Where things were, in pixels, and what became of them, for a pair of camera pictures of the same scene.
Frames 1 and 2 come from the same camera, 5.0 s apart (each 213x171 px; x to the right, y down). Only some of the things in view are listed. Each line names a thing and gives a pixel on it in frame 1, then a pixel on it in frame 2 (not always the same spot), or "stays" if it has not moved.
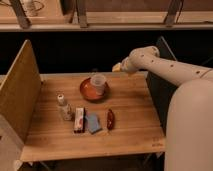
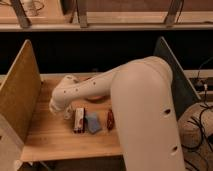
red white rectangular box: (79, 120) stays
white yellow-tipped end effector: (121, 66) → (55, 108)
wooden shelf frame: (105, 15) stays
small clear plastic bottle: (65, 109) stays
